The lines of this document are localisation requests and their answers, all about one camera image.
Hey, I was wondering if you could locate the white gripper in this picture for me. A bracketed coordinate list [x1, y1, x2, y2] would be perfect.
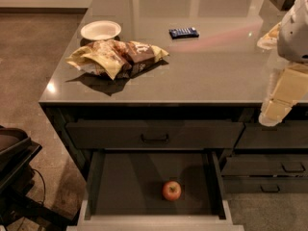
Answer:
[257, 23, 308, 127]

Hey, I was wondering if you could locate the red apple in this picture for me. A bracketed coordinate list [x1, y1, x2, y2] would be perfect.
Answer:
[162, 181, 182, 201]

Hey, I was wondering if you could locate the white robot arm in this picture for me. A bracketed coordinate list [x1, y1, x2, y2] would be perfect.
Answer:
[257, 0, 308, 127]

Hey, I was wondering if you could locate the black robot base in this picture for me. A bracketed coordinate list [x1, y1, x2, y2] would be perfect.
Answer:
[0, 127, 71, 231]

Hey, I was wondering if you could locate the grey right top drawer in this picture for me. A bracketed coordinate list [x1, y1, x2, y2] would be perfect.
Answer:
[236, 120, 308, 149]

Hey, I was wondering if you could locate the grey kitchen counter cabinet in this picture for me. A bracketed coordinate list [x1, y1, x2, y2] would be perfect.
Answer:
[38, 0, 308, 181]

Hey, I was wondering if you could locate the grey right middle drawer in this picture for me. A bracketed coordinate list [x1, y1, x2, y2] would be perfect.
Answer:
[221, 154, 308, 176]

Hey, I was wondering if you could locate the grey right bottom drawer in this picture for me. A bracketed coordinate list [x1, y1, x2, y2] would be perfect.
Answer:
[223, 177, 308, 193]

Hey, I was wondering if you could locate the open grey middle drawer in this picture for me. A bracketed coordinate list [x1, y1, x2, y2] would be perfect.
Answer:
[66, 150, 244, 231]

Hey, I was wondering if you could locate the closed grey top drawer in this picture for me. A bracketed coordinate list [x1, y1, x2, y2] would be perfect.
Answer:
[65, 119, 244, 149]

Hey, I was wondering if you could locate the blue candy bar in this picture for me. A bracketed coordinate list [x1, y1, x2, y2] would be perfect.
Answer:
[169, 27, 199, 39]

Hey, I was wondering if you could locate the yellow brown chip bag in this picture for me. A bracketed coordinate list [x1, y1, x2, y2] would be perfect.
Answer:
[66, 39, 168, 80]

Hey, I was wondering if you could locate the white paper bowl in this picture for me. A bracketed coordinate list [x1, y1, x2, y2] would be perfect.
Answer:
[81, 20, 121, 40]

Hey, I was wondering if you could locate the black cable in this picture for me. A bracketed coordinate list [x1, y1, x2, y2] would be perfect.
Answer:
[30, 167, 46, 207]

